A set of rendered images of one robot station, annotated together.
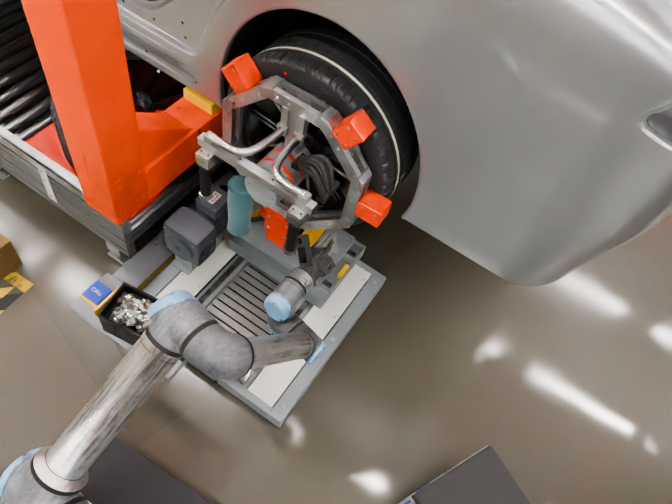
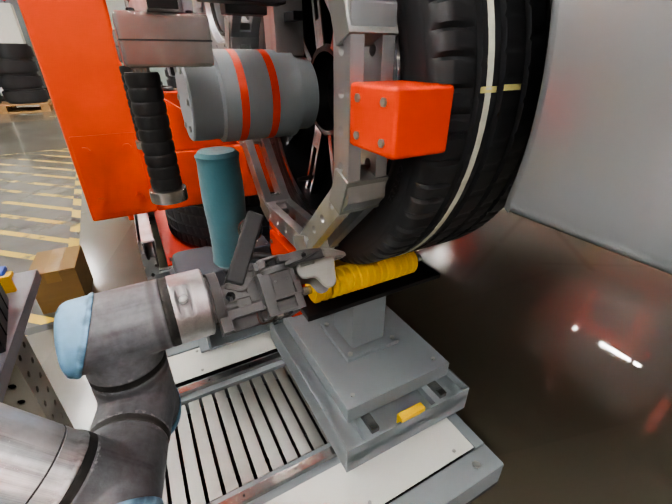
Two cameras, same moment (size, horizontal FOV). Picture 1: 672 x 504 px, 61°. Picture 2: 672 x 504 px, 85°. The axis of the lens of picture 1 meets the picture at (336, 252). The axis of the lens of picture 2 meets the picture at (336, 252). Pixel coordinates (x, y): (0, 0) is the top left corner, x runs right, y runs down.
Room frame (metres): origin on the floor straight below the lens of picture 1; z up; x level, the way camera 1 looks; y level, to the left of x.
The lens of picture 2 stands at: (0.81, -0.31, 0.91)
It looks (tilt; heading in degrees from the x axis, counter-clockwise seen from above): 28 degrees down; 42
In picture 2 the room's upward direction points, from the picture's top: straight up
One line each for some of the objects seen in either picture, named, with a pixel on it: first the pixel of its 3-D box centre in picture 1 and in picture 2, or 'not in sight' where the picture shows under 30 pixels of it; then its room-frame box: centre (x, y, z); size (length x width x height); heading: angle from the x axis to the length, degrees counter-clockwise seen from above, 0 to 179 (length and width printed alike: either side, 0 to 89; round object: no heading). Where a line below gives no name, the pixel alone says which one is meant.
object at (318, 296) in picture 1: (298, 247); (357, 359); (1.43, 0.17, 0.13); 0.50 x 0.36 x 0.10; 71
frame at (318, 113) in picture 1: (292, 160); (287, 94); (1.27, 0.23, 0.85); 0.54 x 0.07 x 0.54; 71
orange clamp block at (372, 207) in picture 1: (372, 208); (397, 117); (1.18, -0.07, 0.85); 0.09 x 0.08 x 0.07; 71
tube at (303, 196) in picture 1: (301, 158); not in sight; (1.13, 0.17, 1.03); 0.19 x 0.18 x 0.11; 161
